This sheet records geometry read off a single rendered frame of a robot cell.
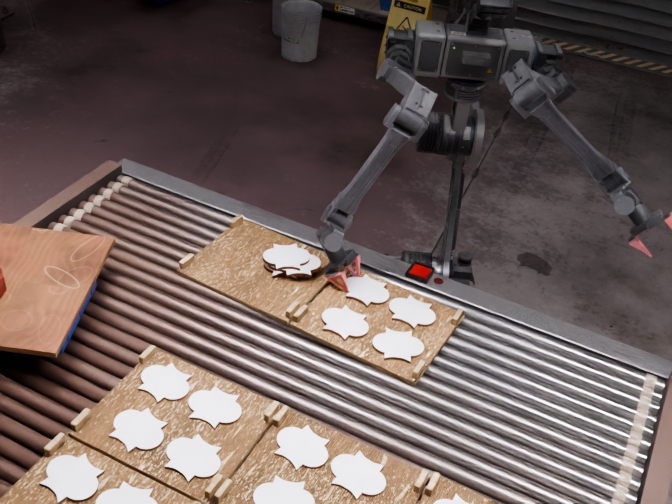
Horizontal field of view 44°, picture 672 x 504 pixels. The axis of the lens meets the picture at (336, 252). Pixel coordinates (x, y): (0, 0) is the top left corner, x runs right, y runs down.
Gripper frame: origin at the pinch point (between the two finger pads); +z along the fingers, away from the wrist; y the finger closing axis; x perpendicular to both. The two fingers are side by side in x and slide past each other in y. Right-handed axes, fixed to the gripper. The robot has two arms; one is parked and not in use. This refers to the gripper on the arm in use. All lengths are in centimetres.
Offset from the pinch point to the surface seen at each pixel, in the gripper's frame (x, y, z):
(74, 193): 80, -15, -61
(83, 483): 12, -100, -10
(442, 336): -25.9, -4.2, 20.8
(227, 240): 36.3, -3.8, -26.0
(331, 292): 3.5, -6.3, -1.3
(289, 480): -18, -72, 14
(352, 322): -7.3, -15.7, 5.2
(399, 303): -13.3, 0.2, 9.9
